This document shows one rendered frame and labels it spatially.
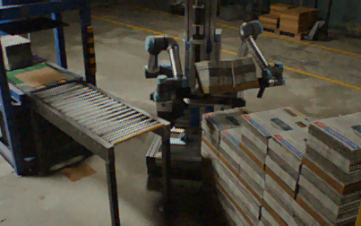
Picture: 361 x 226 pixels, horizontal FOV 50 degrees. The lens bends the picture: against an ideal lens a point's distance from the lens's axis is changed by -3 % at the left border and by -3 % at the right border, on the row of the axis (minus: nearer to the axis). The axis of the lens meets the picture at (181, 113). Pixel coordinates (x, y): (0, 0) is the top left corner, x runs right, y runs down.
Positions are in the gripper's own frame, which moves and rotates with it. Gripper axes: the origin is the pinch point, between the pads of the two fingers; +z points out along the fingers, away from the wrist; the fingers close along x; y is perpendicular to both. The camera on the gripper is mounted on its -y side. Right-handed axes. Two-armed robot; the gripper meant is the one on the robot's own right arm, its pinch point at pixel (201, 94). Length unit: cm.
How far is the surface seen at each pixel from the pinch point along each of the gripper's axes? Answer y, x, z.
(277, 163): -37, -91, 7
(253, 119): -15, -66, 7
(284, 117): -17, -69, 27
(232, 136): -28.6, -34.5, 6.6
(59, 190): -72, 84, -113
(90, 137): -19, 0, -84
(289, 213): -64, -98, 8
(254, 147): -31, -69, 5
